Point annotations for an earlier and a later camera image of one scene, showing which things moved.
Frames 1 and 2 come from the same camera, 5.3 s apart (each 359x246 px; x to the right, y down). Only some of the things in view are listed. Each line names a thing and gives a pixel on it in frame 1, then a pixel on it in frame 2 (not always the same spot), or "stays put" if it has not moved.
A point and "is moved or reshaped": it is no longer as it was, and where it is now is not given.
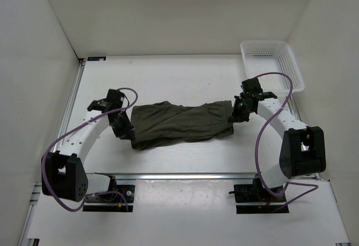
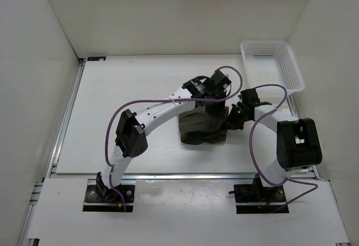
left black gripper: x=128 y=129 → x=217 y=111
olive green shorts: x=164 y=122 is moved or reshaped
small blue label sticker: x=99 y=58 stays put
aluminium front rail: x=171 y=176 stays put
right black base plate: x=249 y=193 stays put
